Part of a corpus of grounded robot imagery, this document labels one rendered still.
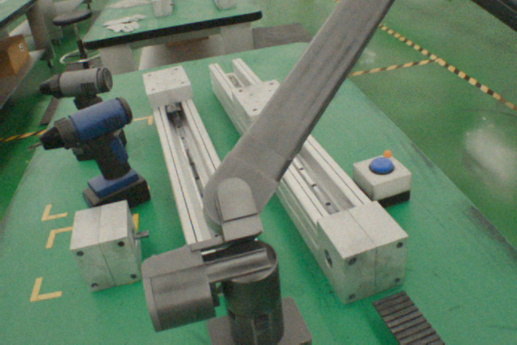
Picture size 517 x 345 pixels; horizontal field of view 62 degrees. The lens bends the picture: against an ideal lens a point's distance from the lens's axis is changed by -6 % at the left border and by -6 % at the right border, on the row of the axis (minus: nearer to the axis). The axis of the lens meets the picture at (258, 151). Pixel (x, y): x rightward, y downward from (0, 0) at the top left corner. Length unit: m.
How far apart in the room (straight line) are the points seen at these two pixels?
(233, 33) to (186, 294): 2.09
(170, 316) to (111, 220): 0.36
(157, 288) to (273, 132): 0.18
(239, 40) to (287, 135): 2.00
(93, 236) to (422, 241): 0.53
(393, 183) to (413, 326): 0.29
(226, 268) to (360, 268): 0.27
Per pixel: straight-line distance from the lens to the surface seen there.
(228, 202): 0.41
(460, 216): 0.85
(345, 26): 0.53
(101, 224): 0.76
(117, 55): 2.45
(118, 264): 0.75
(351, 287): 0.66
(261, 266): 0.42
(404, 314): 0.63
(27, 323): 0.80
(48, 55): 5.08
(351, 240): 0.64
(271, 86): 1.04
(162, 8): 2.54
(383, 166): 0.83
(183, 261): 0.43
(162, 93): 1.13
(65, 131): 0.84
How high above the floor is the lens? 1.30
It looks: 30 degrees down
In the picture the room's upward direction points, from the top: 8 degrees counter-clockwise
